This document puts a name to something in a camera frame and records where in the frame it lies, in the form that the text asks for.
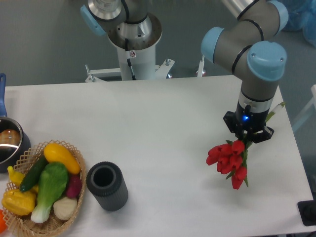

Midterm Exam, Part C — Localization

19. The red tulip bouquet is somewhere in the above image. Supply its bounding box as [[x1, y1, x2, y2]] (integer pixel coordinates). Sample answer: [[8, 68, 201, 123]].
[[206, 101, 286, 190]]

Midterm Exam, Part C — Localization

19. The blue handled saucepan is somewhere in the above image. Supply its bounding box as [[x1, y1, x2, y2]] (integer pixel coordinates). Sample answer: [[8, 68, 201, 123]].
[[0, 73, 31, 173]]

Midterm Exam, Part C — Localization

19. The woven wicker basket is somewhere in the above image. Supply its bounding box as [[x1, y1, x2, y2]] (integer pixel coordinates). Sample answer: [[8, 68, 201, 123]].
[[3, 140, 86, 237]]

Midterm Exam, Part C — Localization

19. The green cucumber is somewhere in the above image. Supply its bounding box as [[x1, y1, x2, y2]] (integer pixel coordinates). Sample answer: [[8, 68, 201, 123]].
[[19, 155, 48, 192]]

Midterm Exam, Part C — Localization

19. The yellow squash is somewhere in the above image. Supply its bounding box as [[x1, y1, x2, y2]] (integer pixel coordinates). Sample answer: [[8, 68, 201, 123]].
[[43, 143, 81, 175]]

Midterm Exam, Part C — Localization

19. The yellow bell pepper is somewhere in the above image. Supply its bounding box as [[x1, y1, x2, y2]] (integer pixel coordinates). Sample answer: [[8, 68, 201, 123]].
[[1, 189, 36, 216]]

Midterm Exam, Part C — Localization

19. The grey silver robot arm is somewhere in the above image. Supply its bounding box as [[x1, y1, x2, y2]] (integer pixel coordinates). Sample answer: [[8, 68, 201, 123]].
[[80, 0, 288, 143]]

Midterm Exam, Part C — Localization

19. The blue plastic bag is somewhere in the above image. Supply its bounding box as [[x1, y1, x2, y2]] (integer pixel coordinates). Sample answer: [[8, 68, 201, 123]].
[[280, 0, 316, 47]]

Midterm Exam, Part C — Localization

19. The white garlic bulb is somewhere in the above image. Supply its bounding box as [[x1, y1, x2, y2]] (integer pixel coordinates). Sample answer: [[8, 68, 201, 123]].
[[53, 197, 77, 221]]

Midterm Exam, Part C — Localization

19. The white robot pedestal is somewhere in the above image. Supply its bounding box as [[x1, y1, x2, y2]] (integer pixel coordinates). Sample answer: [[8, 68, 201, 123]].
[[85, 13, 207, 83]]

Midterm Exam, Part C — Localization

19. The orange fruit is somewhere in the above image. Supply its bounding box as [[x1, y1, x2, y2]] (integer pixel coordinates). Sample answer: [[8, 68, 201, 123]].
[[0, 210, 7, 234]]

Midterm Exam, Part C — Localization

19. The black device at edge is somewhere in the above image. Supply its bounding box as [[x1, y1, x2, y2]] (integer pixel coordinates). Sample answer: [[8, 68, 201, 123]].
[[297, 200, 316, 226]]

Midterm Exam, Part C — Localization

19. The green bok choy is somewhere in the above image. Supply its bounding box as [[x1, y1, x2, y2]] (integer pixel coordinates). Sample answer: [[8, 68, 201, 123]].
[[31, 162, 68, 224]]

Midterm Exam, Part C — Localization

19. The dark grey ribbed vase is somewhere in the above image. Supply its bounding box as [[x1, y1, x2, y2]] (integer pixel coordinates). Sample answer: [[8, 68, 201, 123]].
[[86, 161, 128, 211]]

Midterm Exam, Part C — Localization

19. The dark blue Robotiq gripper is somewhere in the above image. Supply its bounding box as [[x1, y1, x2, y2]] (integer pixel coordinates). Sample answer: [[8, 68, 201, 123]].
[[223, 102, 275, 144]]

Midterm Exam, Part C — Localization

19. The purple radish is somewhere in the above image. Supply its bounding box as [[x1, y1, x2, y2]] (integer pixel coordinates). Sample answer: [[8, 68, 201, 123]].
[[66, 175, 82, 198]]

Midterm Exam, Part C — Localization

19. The white frame at right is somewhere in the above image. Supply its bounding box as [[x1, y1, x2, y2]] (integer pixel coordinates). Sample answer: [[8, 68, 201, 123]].
[[292, 84, 316, 133]]

